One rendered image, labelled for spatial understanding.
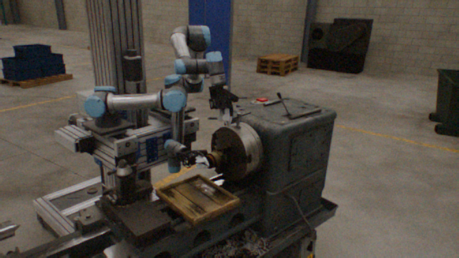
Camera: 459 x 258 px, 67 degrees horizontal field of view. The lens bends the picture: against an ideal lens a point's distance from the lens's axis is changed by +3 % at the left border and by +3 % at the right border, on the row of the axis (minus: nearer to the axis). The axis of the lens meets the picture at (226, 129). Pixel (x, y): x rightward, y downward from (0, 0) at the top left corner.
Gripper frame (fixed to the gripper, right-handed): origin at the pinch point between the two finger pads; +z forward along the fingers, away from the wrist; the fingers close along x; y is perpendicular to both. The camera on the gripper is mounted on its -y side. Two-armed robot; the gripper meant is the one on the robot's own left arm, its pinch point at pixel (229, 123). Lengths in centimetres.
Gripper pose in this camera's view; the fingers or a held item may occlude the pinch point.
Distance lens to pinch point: 166.7
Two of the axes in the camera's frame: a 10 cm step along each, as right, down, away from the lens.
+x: 6.3, -0.3, -7.7
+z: 1.8, 9.8, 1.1
